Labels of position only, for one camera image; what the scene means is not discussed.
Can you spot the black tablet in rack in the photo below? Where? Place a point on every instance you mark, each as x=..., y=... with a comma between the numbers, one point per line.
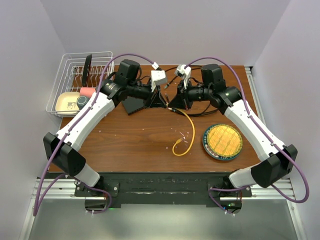
x=86, y=70

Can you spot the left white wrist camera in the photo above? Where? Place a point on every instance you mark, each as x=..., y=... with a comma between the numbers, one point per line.
x=158, y=76

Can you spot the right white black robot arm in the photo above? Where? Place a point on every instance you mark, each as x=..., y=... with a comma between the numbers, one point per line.
x=275, y=157

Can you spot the cream square plate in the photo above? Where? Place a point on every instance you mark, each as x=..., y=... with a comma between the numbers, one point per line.
x=67, y=103

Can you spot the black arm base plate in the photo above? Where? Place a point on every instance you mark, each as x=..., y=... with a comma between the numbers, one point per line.
x=163, y=188

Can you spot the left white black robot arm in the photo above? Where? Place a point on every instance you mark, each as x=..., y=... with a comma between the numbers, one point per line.
x=62, y=148

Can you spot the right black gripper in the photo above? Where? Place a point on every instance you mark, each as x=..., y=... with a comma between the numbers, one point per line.
x=181, y=100

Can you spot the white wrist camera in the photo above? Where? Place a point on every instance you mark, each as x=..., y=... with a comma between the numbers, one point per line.
x=184, y=72
x=158, y=76

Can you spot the white wire dish rack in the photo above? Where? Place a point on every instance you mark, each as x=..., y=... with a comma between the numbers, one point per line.
x=69, y=76

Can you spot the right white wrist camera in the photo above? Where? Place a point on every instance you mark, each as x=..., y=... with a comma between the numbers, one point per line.
x=184, y=72

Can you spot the black network switch box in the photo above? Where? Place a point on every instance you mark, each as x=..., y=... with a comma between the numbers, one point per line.
x=133, y=105

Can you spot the dark teal cup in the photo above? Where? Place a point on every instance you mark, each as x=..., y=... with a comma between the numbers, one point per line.
x=82, y=101

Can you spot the pink cup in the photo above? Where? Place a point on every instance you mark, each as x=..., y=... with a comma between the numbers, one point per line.
x=87, y=91

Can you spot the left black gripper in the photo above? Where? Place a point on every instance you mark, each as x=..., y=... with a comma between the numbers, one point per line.
x=154, y=99

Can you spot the round gold wafer plate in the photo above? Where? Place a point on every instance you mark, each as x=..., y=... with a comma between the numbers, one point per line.
x=222, y=142

